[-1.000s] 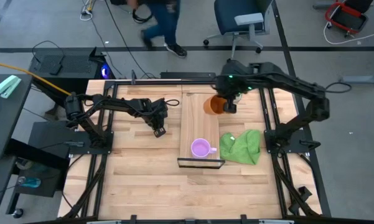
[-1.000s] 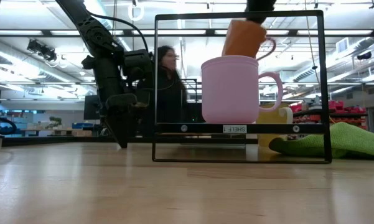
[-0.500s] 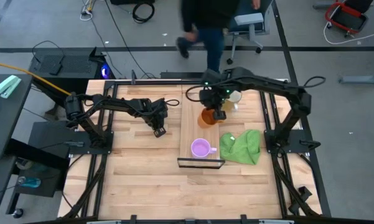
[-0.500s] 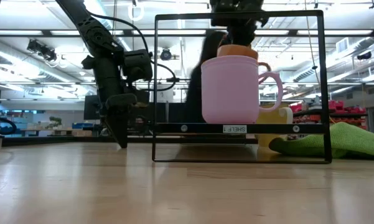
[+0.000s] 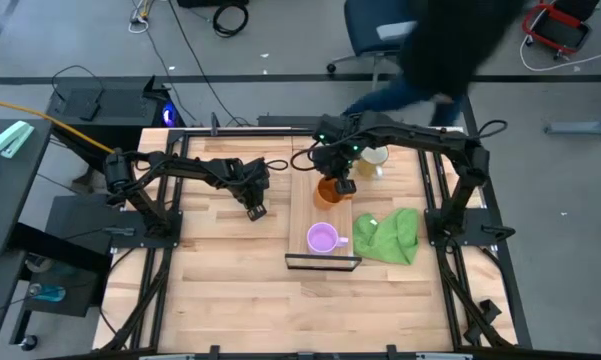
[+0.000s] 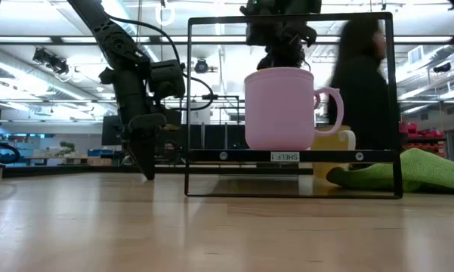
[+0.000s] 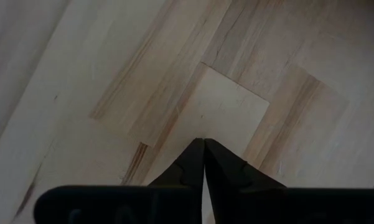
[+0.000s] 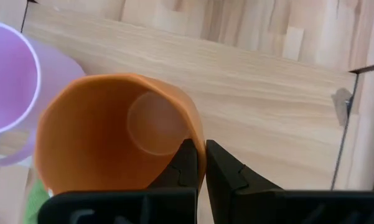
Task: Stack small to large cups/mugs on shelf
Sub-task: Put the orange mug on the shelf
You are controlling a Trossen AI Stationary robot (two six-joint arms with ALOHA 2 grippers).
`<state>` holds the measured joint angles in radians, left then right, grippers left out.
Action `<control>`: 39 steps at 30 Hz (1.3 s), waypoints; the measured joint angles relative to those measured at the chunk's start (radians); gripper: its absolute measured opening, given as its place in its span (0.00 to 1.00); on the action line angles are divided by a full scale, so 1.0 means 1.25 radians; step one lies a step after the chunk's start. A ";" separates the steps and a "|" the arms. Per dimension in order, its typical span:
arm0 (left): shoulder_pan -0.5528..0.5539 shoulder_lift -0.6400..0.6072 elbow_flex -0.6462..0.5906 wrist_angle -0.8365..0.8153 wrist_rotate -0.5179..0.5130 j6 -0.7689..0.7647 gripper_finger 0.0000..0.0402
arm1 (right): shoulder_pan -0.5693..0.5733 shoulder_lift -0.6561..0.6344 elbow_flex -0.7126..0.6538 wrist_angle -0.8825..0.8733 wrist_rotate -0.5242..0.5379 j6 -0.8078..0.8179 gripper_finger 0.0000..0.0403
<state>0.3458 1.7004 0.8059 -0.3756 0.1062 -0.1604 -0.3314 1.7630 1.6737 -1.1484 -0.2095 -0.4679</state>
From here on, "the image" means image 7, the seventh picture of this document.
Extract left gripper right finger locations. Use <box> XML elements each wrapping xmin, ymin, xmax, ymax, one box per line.
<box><xmin>204</xmin><ymin>138</ymin><xmax>288</xmax><ymax>189</ymax></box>

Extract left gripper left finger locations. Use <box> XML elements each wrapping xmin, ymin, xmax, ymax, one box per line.
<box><xmin>147</xmin><ymin>138</ymin><xmax>205</xmax><ymax>188</ymax></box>

